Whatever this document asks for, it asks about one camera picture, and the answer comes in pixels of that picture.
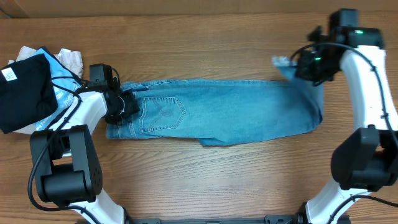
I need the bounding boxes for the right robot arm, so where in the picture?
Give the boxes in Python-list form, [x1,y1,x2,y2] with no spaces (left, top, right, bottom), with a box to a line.
[291,9,397,223]

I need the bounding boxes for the black folded shirt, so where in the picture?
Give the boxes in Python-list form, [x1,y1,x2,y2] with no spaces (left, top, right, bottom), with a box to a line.
[1,54,58,134]

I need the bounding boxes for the light blue printed shirt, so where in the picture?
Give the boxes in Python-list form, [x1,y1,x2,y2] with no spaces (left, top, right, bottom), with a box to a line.
[33,46,83,133]

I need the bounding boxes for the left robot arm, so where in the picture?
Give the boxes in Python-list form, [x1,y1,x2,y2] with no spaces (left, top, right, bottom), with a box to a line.
[27,63,140,223]

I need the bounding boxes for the light blue denim jeans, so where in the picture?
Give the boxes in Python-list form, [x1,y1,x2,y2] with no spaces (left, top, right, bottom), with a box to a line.
[106,57,324,146]

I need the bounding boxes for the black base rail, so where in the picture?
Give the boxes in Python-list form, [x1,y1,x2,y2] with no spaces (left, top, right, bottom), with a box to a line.
[131,215,294,224]

